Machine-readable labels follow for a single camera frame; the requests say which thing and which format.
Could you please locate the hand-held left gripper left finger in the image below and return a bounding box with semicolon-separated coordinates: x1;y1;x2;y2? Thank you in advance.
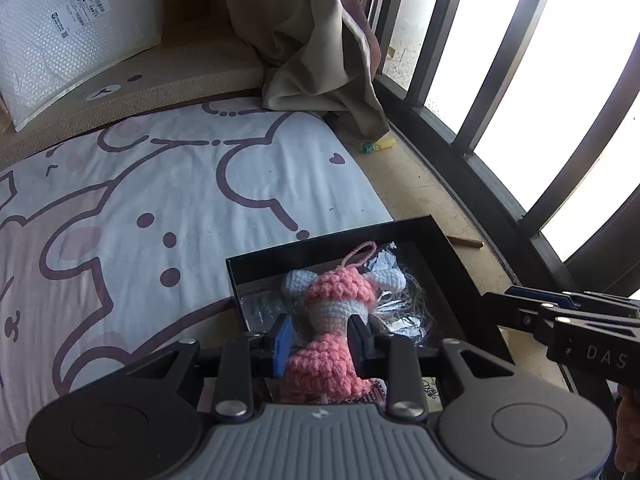
125;314;296;421

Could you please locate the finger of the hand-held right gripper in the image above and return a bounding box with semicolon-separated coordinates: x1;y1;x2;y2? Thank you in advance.
482;292;556;333
505;285;640;317

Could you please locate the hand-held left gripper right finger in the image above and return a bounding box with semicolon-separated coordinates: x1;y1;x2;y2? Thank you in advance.
347;312;516;421

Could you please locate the red card box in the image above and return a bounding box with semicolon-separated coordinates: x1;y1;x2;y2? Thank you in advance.
357;382;391;406

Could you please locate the pink crochet doll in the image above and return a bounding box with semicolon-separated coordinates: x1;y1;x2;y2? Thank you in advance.
277;241;406;403

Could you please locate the black cardboard box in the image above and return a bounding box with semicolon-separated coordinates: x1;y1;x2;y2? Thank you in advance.
226;215;516;403

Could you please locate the person's right hand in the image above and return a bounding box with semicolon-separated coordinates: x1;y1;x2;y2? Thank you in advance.
614;385;640;472

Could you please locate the stone window sill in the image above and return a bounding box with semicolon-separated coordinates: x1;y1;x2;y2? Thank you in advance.
325;110;576;386

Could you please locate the printed bed sheet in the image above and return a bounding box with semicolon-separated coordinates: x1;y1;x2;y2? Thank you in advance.
0;95;396;480

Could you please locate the black window grille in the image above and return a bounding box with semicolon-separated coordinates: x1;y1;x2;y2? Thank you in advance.
360;0;640;306

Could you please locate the tan cushion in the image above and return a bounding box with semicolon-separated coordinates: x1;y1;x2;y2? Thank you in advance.
0;50;266;171

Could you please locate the beige curtain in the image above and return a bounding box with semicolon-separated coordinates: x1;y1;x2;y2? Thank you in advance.
223;0;391;141

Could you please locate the white bubble mailer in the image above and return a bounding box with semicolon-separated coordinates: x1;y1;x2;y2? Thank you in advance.
0;0;165;133

